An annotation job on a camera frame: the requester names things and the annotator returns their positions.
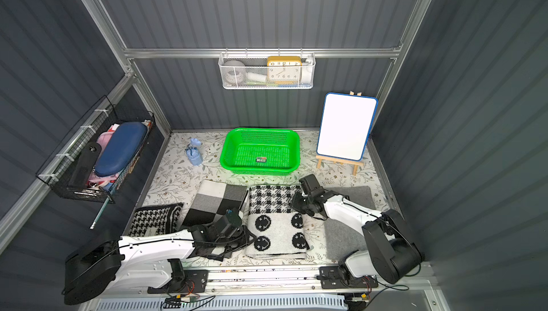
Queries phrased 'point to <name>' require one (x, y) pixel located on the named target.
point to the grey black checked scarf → (212, 200)
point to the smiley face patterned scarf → (278, 228)
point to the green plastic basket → (260, 151)
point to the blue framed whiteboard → (346, 125)
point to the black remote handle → (83, 167)
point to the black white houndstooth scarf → (155, 220)
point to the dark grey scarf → (341, 240)
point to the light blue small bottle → (194, 153)
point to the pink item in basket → (97, 179)
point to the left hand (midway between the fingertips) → (258, 242)
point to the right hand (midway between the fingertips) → (295, 203)
